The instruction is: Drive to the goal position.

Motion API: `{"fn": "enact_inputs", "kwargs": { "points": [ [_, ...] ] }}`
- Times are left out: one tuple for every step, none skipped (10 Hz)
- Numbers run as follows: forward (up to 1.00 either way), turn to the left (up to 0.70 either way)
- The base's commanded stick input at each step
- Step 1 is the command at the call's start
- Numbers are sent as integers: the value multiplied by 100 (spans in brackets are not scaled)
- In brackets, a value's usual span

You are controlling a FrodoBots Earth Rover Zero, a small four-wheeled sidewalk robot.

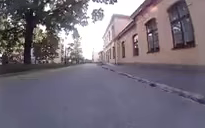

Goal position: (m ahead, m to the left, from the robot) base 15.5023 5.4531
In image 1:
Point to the pale two-storey building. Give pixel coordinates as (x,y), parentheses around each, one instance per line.
(111,36)

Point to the group of trees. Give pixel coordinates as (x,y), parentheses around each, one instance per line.
(71,50)

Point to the grey asphalt road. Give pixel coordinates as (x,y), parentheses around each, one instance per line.
(73,100)

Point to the stone kerb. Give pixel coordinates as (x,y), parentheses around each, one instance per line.
(163,87)

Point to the long peach building arched windows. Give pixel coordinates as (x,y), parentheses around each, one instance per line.
(166,36)

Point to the grey pavement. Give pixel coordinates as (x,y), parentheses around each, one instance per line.
(176,78)

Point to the large dark-trunk tree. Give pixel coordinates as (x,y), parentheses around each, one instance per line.
(28,30)

